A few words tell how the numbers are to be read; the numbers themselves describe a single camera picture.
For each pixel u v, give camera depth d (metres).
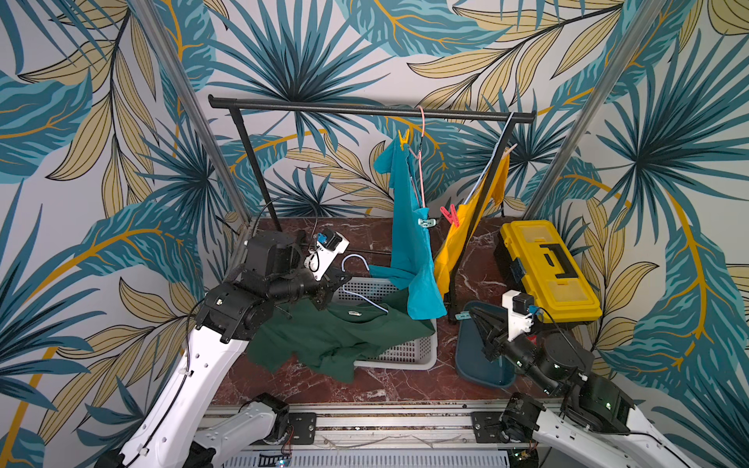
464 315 0.65
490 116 0.55
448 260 0.61
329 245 0.50
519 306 0.52
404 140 0.73
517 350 0.55
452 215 0.60
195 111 0.86
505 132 0.56
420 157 1.03
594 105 0.85
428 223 0.59
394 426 0.75
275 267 0.45
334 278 0.53
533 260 0.86
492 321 0.58
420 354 0.85
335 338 0.73
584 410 0.46
